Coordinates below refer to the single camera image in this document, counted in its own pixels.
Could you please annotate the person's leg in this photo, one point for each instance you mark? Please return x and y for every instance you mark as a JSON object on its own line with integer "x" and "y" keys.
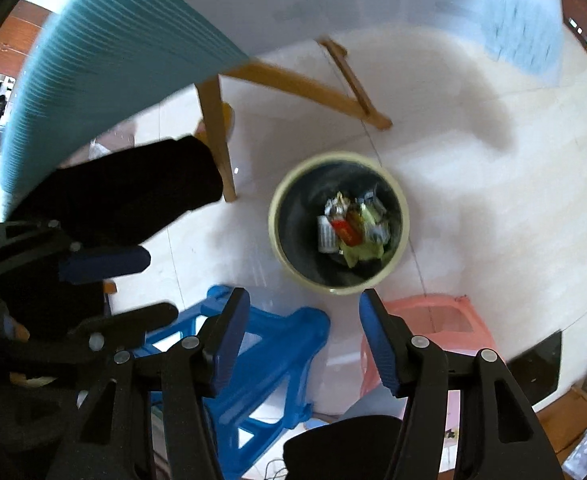
{"x": 138, "y": 190}
{"x": 348, "y": 447}

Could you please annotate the person's right leg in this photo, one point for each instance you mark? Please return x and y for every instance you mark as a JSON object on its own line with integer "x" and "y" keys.
{"x": 348, "y": 447}

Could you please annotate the blue plastic stool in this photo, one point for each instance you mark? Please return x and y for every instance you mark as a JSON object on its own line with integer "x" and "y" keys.
{"x": 273, "y": 350}

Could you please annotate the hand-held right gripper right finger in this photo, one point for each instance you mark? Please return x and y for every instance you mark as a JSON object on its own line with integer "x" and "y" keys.
{"x": 378, "y": 340}

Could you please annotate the black flat object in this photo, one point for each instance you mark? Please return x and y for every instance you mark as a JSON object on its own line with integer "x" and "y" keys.
{"x": 538, "y": 365}

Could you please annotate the pile of mixed wrappers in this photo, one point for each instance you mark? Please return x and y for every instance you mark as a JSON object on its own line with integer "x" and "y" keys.
{"x": 346, "y": 220}

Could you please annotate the person's left leg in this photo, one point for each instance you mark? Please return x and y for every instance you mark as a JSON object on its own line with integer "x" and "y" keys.
{"x": 138, "y": 190}

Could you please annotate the yellow slipper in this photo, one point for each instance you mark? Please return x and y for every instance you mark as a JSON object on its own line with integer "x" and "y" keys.
{"x": 229, "y": 115}

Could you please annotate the wooden table legs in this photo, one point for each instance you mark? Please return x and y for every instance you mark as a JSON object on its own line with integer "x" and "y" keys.
{"x": 213, "y": 125}

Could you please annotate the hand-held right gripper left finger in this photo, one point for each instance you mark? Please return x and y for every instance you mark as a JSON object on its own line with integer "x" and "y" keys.
{"x": 231, "y": 340}

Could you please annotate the cream rimmed trash bin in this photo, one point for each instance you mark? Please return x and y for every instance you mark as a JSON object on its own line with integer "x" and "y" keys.
{"x": 298, "y": 185}

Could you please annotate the printed tablecloth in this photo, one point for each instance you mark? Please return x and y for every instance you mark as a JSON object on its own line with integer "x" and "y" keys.
{"x": 273, "y": 0}

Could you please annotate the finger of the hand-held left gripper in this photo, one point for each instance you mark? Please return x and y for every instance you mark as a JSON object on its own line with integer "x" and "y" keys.
{"x": 133, "y": 319}
{"x": 103, "y": 262}

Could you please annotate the pink plastic stool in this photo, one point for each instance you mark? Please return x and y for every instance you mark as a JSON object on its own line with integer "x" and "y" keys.
{"x": 448, "y": 320}

